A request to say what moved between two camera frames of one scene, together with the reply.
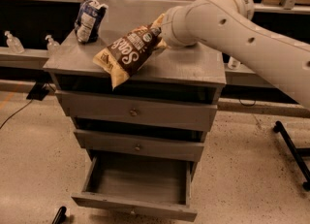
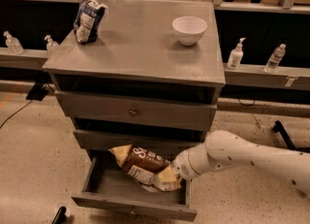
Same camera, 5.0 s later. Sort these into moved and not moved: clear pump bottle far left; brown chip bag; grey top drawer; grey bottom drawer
Moved: brown chip bag
Not moved: grey top drawer; grey bottom drawer; clear pump bottle far left
